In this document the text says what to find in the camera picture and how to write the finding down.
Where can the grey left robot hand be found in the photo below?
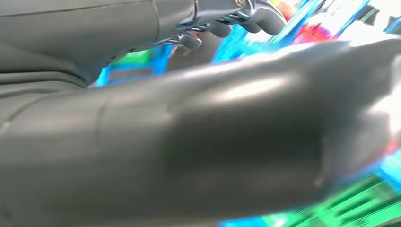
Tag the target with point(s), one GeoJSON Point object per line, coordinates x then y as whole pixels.
{"type": "Point", "coordinates": [188, 141]}

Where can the blue metal shelf rack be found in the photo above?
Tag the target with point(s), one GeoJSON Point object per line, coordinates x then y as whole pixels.
{"type": "Point", "coordinates": [159, 59]}

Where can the green plastic crate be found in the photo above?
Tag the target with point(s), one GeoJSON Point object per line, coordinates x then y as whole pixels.
{"type": "Point", "coordinates": [354, 206]}

